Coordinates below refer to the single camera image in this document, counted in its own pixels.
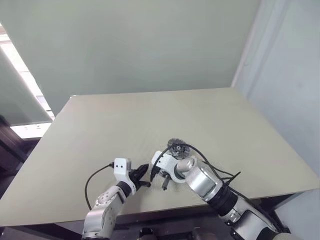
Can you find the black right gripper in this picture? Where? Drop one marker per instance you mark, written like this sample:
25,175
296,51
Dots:
163,173

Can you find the dark table frame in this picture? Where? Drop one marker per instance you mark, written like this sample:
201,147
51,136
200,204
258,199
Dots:
162,220

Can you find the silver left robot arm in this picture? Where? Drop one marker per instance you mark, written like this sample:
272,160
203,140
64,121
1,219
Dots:
105,205

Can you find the small dark rounded shape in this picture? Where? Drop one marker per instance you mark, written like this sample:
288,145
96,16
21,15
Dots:
147,233

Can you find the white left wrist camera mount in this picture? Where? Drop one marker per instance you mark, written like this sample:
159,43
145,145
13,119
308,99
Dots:
121,167

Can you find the grey toothed gear plate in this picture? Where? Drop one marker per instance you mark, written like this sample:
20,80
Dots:
178,148

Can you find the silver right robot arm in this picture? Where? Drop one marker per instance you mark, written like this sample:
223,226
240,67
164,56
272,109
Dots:
200,177

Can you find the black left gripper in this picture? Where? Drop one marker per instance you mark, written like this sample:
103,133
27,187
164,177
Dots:
136,178

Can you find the dark wooden cabinet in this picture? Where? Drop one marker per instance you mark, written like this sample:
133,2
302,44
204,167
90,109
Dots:
10,147

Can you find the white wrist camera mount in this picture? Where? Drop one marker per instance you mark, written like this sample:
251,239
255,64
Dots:
121,167
167,162

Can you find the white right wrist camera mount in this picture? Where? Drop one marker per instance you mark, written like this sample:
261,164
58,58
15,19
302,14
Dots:
167,162

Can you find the black zip tie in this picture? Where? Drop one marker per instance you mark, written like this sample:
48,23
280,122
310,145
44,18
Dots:
233,177

